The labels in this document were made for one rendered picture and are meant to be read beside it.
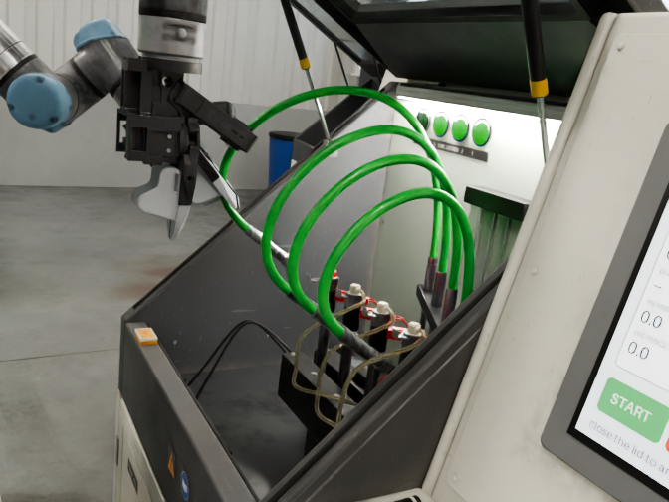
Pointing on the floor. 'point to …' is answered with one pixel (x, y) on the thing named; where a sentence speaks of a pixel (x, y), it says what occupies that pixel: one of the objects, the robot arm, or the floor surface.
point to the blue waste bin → (280, 153)
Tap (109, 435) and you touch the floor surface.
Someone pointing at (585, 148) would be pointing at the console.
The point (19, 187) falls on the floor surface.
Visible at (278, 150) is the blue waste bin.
